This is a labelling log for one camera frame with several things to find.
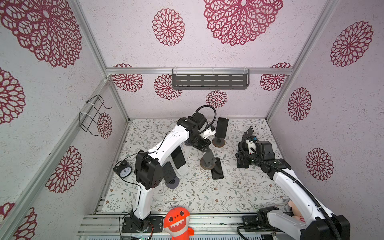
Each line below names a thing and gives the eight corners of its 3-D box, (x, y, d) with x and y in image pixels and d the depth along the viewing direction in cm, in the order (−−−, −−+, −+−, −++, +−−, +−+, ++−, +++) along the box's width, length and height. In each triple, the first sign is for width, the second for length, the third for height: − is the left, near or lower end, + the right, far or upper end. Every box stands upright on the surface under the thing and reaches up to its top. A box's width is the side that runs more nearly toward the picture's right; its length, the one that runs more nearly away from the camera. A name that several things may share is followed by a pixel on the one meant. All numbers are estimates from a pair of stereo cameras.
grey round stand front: (169, 191, 86) (168, 188, 83) (166, 186, 88) (165, 183, 85) (180, 184, 89) (180, 181, 85) (177, 179, 91) (176, 175, 87)
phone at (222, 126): (215, 143, 108) (219, 125, 94) (214, 135, 113) (217, 117, 98) (224, 143, 108) (229, 125, 94) (222, 135, 113) (227, 117, 98)
